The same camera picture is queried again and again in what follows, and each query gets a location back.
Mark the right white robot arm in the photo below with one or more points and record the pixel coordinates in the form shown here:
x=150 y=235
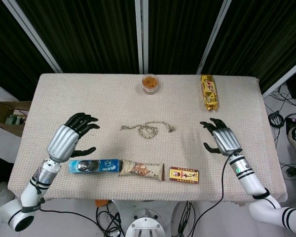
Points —
x=256 y=187

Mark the gold yellow snack packet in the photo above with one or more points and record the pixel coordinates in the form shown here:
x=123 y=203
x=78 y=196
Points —
x=209 y=91

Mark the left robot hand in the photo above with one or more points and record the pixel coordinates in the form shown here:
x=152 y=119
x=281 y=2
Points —
x=62 y=144

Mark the red gold snack box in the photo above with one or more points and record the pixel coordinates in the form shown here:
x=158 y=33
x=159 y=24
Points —
x=184 y=175

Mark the blue cookie package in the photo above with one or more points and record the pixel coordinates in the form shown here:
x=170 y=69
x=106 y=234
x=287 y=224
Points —
x=95 y=166

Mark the brown cardboard box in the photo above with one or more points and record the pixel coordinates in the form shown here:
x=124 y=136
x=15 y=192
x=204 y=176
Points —
x=11 y=117

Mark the beige woven tablecloth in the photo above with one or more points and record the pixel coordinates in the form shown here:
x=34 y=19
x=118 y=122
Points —
x=148 y=148

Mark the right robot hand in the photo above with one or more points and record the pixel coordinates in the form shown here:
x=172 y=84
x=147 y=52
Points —
x=226 y=140

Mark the clear cup of orange snacks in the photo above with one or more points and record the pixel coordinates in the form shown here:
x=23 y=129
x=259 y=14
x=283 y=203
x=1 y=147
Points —
x=150 y=83

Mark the beige brown snack packet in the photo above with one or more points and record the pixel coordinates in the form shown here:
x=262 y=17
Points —
x=141 y=169

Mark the white shoe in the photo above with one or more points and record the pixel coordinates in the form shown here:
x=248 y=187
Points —
x=1 y=192

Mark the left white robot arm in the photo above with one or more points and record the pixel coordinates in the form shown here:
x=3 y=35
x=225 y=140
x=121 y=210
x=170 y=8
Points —
x=32 y=192

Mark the orange tag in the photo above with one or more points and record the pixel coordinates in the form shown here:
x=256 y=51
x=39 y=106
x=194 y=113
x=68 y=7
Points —
x=101 y=203

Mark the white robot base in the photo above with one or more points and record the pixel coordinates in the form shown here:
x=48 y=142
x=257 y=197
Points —
x=145 y=223

